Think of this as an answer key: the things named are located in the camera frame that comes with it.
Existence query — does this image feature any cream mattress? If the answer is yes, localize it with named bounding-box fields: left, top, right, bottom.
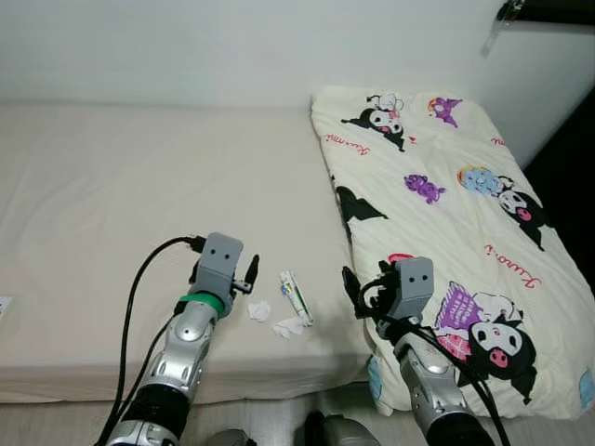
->
left=0, top=100, right=373, bottom=405

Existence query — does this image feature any cream cartoon print quilt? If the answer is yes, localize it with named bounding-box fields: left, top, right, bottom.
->
left=310, top=85, right=595, bottom=421

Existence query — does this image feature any white toothpaste tube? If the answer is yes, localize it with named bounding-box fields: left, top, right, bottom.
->
left=279, top=269, right=315, bottom=328

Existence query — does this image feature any grey robot right leg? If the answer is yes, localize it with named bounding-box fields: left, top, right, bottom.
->
left=305, top=413, right=382, bottom=446

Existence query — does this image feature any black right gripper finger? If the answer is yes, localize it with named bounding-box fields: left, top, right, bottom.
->
left=340, top=266, right=365, bottom=319

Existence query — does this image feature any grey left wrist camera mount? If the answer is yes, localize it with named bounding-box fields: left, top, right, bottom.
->
left=193, top=232, right=245, bottom=300

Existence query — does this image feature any white tissue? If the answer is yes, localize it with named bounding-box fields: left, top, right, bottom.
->
left=246, top=299, right=273, bottom=323
left=271, top=316, right=308, bottom=340

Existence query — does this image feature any grey robot leg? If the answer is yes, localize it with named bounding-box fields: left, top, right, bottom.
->
left=305, top=413, right=382, bottom=446
left=205, top=427, right=257, bottom=446

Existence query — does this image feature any black shelf board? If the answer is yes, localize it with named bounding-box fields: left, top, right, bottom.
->
left=497, top=0, right=595, bottom=27

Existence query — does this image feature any grey robot left leg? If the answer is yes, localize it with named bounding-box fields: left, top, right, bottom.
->
left=205, top=427, right=257, bottom=446

